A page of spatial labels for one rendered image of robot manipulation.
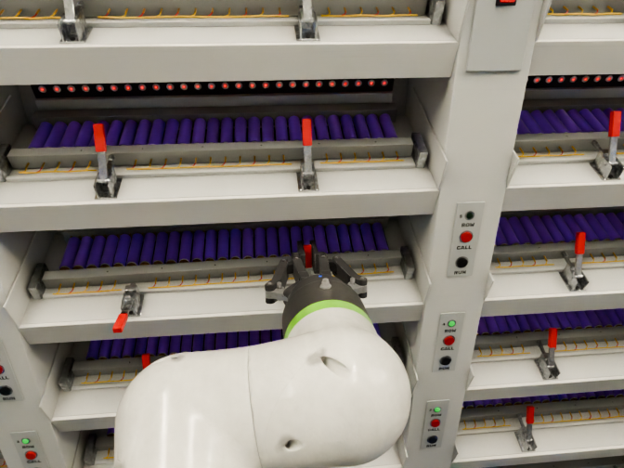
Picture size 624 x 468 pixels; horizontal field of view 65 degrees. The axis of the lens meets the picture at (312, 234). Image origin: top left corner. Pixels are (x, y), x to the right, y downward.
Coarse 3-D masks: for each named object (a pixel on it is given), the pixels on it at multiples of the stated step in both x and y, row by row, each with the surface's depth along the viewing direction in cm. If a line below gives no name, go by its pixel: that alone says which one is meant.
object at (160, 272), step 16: (288, 256) 79; (352, 256) 79; (368, 256) 80; (384, 256) 80; (400, 256) 80; (48, 272) 75; (64, 272) 75; (80, 272) 76; (96, 272) 76; (112, 272) 76; (128, 272) 76; (144, 272) 76; (160, 272) 76; (176, 272) 76; (192, 272) 77; (208, 272) 77; (224, 272) 78; (240, 272) 78; (256, 272) 79; (272, 272) 79; (384, 272) 79; (48, 288) 76; (112, 288) 75
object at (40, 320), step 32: (32, 256) 76; (416, 256) 79; (32, 288) 73; (64, 288) 76; (96, 288) 76; (256, 288) 77; (384, 288) 78; (416, 288) 78; (32, 320) 72; (64, 320) 72; (96, 320) 72; (128, 320) 73; (160, 320) 73; (192, 320) 74; (224, 320) 74; (256, 320) 75; (384, 320) 78; (416, 320) 79
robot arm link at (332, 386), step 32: (320, 320) 43; (352, 320) 43; (256, 352) 39; (288, 352) 38; (320, 352) 37; (352, 352) 37; (384, 352) 38; (256, 384) 36; (288, 384) 36; (320, 384) 36; (352, 384) 36; (384, 384) 36; (256, 416) 35; (288, 416) 35; (320, 416) 35; (352, 416) 35; (384, 416) 36; (288, 448) 36; (320, 448) 36; (352, 448) 36; (384, 448) 37
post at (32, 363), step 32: (0, 96) 69; (0, 256) 68; (0, 288) 68; (0, 320) 70; (32, 352) 75; (32, 384) 76; (0, 416) 79; (32, 416) 79; (0, 448) 82; (64, 448) 85
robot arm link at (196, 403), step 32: (192, 352) 41; (224, 352) 40; (160, 384) 36; (192, 384) 36; (224, 384) 36; (128, 416) 36; (160, 416) 35; (192, 416) 35; (224, 416) 35; (128, 448) 34; (160, 448) 33; (192, 448) 34; (224, 448) 35; (256, 448) 35
